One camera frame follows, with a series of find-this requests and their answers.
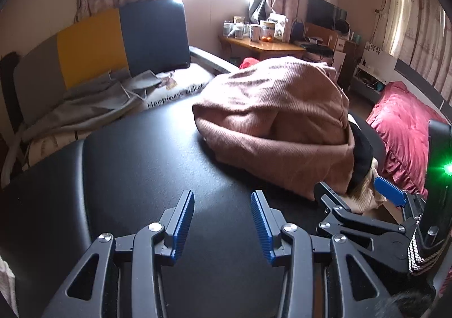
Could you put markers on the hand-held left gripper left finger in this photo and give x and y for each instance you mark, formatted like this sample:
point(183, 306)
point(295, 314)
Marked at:
point(183, 226)

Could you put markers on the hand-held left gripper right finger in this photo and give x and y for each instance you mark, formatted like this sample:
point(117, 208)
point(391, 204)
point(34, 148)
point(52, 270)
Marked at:
point(263, 229)

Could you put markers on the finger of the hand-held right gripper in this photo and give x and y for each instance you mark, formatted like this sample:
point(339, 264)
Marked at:
point(390, 192)
point(326, 196)

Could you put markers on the pink knit sweater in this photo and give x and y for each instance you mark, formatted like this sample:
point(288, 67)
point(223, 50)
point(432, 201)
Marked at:
point(275, 120)

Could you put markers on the beige knit sweater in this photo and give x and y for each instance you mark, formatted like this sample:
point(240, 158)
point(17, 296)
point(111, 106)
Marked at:
point(365, 196)

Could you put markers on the red bedspread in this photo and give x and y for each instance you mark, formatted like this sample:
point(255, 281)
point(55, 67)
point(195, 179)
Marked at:
point(402, 127)

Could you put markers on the black garment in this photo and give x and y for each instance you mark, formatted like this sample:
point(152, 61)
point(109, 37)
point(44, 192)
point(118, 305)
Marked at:
point(362, 152)

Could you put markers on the dark bed headboard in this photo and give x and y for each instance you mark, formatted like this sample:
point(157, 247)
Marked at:
point(420, 81)

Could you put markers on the white shelf rack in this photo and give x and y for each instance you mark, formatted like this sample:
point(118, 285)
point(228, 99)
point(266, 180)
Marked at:
point(367, 77)

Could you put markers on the striped beige curtain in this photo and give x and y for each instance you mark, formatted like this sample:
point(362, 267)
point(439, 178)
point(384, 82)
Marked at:
point(420, 21)

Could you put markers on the white printed pillow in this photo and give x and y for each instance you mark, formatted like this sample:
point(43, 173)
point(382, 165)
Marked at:
point(180, 86)

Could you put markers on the wooden television cabinet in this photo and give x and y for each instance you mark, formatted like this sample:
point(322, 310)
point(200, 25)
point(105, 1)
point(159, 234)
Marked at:
point(344, 46)

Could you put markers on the red knit sweater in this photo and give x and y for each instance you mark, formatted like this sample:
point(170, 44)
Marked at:
point(248, 63)

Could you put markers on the grey cloth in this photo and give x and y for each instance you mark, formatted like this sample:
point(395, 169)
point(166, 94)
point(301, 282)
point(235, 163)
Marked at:
point(95, 99)

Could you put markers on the white ribbed cloth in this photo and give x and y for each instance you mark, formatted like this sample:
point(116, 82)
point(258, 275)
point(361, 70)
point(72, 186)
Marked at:
point(49, 145)

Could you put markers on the wooden desk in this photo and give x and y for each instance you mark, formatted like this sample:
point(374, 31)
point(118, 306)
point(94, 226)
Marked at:
point(261, 47)

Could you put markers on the white canister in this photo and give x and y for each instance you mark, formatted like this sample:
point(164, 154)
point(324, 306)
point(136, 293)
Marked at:
point(267, 30)

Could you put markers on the black television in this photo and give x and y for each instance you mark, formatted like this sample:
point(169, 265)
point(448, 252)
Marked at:
point(323, 16)

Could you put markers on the glass jar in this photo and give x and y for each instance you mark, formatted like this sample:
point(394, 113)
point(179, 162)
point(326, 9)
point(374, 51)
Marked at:
point(239, 31)

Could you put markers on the grey yellow blue cushion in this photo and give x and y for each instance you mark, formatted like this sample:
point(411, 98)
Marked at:
point(91, 46)

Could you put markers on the grey hanging jacket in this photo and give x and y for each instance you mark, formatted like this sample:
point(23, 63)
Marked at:
point(257, 3)

